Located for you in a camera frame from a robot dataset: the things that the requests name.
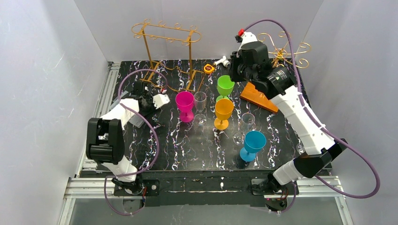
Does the clear wine glass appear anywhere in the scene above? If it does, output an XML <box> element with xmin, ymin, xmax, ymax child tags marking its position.
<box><xmin>233</xmin><ymin>112</ymin><xmax>255</xmax><ymax>146</ymax></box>
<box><xmin>194</xmin><ymin>91</ymin><xmax>207</xmax><ymax>126</ymax></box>

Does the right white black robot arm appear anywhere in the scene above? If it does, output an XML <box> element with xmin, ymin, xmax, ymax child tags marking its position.
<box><xmin>229</xmin><ymin>41</ymin><xmax>345</xmax><ymax>187</ymax></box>

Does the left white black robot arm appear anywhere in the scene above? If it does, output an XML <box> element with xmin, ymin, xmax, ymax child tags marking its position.
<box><xmin>85</xmin><ymin>81</ymin><xmax>155</xmax><ymax>183</ymax></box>

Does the green plastic wine glass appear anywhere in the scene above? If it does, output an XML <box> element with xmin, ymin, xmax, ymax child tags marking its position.
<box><xmin>216</xmin><ymin>75</ymin><xmax>235</xmax><ymax>102</ymax></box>

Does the orange plastic wine glass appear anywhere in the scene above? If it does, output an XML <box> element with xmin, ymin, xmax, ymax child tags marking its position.
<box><xmin>214</xmin><ymin>98</ymin><xmax>234</xmax><ymax>130</ymax></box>

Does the magenta plastic wine glass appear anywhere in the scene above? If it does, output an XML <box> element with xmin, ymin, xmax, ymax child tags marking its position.
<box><xmin>175</xmin><ymin>91</ymin><xmax>194</xmax><ymax>123</ymax></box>

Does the gold rectangular hanging rack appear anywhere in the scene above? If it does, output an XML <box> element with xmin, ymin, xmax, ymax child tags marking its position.
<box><xmin>130</xmin><ymin>18</ymin><xmax>205</xmax><ymax>93</ymax></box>

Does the blue plastic wine glass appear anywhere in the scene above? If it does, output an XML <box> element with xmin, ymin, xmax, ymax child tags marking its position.
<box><xmin>239</xmin><ymin>131</ymin><xmax>267</xmax><ymax>162</ymax></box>

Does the white pipe fitting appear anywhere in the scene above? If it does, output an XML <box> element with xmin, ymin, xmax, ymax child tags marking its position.
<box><xmin>212</xmin><ymin>56</ymin><xmax>230</xmax><ymax>68</ymax></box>

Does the clear plastic screw box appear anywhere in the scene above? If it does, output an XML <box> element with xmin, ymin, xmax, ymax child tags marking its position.
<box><xmin>109</xmin><ymin>90</ymin><xmax>145</xmax><ymax>128</ymax></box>

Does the yellow tape measure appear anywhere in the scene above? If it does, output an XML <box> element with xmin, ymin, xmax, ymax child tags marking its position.
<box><xmin>203</xmin><ymin>64</ymin><xmax>215</xmax><ymax>75</ymax></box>

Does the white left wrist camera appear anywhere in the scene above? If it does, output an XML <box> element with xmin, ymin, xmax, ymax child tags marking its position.
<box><xmin>153</xmin><ymin>90</ymin><xmax>170</xmax><ymax>109</ymax></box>

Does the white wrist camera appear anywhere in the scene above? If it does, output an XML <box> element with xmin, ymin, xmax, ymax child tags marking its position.
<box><xmin>235</xmin><ymin>29</ymin><xmax>258</xmax><ymax>45</ymax></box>
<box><xmin>153</xmin><ymin>90</ymin><xmax>170</xmax><ymax>109</ymax></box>

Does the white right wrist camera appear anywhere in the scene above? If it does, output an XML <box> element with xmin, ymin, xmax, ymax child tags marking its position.
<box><xmin>235</xmin><ymin>29</ymin><xmax>258</xmax><ymax>45</ymax></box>

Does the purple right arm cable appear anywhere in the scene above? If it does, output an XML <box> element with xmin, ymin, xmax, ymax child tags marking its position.
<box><xmin>244</xmin><ymin>19</ymin><xmax>381</xmax><ymax>213</ymax></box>

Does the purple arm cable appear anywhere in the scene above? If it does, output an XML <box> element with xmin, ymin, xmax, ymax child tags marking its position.
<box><xmin>103</xmin><ymin>68</ymin><xmax>168</xmax><ymax>217</ymax></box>
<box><xmin>244</xmin><ymin>19</ymin><xmax>381</xmax><ymax>213</ymax></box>

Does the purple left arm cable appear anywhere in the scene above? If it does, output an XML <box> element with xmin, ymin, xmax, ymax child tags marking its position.
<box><xmin>103</xmin><ymin>68</ymin><xmax>168</xmax><ymax>217</ymax></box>

